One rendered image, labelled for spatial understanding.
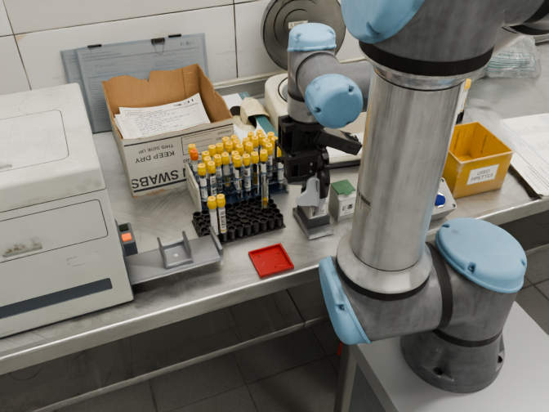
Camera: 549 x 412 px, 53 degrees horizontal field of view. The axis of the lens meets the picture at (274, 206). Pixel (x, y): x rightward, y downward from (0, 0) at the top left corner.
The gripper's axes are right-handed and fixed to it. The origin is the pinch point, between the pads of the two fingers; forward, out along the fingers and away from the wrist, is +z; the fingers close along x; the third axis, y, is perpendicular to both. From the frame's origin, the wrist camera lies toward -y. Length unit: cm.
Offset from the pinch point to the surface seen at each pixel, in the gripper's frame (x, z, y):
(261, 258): 6.1, 5.9, 13.5
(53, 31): -56, -19, 42
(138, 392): -32, 94, 44
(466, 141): -8.6, 1.0, -42.5
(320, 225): 2.7, 4.5, -0.4
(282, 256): 6.9, 5.9, 9.5
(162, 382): -33, 94, 36
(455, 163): 2.1, -2.7, -31.0
